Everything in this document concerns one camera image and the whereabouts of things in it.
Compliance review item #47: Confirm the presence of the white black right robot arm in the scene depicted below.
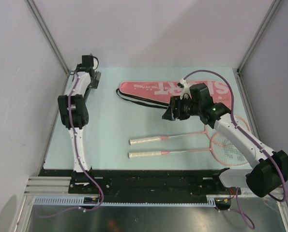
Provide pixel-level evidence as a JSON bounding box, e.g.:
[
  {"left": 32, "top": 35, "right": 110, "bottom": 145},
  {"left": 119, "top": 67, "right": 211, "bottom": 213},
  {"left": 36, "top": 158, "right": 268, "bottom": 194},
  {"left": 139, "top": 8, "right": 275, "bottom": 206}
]
[{"left": 162, "top": 83, "right": 288, "bottom": 202}]

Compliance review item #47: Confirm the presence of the left aluminium frame post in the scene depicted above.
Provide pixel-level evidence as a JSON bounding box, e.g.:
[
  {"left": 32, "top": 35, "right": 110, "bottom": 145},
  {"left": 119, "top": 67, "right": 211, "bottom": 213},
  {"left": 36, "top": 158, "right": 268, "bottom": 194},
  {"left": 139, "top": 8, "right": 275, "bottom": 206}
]
[{"left": 24, "top": 0, "right": 69, "bottom": 74}]

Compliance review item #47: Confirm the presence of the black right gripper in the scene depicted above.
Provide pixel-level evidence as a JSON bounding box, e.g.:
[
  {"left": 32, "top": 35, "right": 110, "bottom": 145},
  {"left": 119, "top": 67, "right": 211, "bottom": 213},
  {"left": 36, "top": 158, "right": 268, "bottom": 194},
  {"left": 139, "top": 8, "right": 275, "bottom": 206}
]
[{"left": 162, "top": 96, "right": 201, "bottom": 121}]

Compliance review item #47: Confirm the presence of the pink racket bag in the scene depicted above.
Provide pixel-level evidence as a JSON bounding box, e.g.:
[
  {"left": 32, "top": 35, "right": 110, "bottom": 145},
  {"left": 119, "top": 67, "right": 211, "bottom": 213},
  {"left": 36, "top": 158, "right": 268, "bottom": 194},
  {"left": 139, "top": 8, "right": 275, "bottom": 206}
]
[{"left": 117, "top": 80, "right": 233, "bottom": 119}]

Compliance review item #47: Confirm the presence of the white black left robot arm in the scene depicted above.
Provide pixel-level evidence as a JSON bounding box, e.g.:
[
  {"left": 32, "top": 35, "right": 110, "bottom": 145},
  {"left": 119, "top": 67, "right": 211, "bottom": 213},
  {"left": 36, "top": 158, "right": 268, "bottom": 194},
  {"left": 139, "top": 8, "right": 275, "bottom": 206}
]
[{"left": 58, "top": 54, "right": 101, "bottom": 173}]

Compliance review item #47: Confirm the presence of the right aluminium frame post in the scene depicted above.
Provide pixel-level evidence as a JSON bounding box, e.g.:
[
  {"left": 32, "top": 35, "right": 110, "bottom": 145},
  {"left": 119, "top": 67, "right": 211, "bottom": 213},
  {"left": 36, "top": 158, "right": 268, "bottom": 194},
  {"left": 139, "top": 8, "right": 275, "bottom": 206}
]
[{"left": 236, "top": 0, "right": 284, "bottom": 74}]

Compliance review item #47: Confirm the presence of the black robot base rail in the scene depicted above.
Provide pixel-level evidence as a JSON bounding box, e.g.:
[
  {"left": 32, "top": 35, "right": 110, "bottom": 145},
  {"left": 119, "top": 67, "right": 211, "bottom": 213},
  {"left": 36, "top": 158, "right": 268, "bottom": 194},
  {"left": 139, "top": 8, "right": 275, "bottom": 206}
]
[{"left": 39, "top": 169, "right": 237, "bottom": 204}]

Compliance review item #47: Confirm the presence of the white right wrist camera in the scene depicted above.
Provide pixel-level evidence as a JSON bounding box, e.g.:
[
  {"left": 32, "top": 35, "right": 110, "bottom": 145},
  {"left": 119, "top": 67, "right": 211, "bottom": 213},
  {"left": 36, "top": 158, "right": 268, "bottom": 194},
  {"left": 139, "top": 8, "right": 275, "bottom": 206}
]
[{"left": 177, "top": 78, "right": 191, "bottom": 100}]

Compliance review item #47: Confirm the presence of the pink badminton racket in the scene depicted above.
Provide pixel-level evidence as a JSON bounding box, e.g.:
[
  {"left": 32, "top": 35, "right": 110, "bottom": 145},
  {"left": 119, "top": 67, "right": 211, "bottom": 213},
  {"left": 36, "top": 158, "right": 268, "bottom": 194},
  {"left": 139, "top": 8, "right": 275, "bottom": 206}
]
[
  {"left": 128, "top": 116, "right": 251, "bottom": 145},
  {"left": 128, "top": 132, "right": 248, "bottom": 167}
]

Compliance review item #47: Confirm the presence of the aluminium frame post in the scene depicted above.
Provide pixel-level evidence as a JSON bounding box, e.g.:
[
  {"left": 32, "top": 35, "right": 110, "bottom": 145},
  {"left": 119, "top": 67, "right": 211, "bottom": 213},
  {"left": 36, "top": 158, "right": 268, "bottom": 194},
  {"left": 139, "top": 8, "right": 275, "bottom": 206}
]
[
  {"left": 236, "top": 0, "right": 284, "bottom": 74},
  {"left": 24, "top": 0, "right": 69, "bottom": 74}
]

